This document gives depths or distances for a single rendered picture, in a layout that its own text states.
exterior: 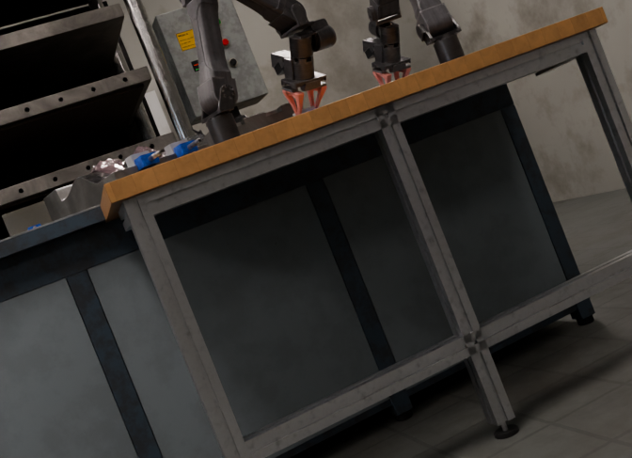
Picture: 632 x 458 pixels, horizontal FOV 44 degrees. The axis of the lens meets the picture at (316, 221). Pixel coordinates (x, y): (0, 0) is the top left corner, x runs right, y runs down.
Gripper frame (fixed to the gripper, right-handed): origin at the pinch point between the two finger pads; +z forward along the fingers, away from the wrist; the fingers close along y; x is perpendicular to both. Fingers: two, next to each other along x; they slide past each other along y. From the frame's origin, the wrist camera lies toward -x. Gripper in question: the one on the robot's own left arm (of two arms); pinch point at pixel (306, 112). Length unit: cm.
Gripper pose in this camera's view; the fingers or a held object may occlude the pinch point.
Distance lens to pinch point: 203.8
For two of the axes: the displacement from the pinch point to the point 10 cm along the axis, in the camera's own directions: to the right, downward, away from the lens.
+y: -7.8, 3.2, -5.4
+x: 6.3, 3.0, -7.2
